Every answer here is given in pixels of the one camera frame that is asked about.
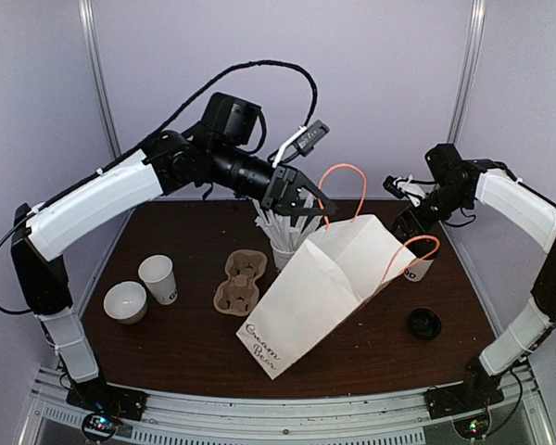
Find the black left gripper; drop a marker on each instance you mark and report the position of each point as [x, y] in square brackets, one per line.
[273, 197]

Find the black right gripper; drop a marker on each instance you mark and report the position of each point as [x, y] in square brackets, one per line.
[404, 218]

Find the single white paper cup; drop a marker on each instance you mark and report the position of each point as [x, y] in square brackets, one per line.
[417, 272]

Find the white printed paper bag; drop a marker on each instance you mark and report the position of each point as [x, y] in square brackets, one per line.
[336, 270]

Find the stack of black cup lids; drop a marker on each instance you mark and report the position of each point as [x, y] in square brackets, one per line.
[424, 324]

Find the brown pulp cup carrier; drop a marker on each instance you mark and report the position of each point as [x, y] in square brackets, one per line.
[238, 294]

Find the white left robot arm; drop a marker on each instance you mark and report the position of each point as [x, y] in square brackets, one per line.
[209, 152]

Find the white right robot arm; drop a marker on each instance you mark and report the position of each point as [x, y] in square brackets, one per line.
[458, 184]

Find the bundle of wrapped white straws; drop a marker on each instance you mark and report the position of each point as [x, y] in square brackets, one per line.
[286, 233]

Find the paper cup holding straws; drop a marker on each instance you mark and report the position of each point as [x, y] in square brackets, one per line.
[281, 256]

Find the white ceramic bowl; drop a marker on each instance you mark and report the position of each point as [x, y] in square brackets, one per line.
[126, 303]

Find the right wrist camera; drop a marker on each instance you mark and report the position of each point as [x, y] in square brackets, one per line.
[401, 188]

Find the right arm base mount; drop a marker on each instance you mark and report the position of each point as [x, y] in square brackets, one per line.
[469, 412]

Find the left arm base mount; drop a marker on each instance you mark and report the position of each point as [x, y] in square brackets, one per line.
[109, 418]

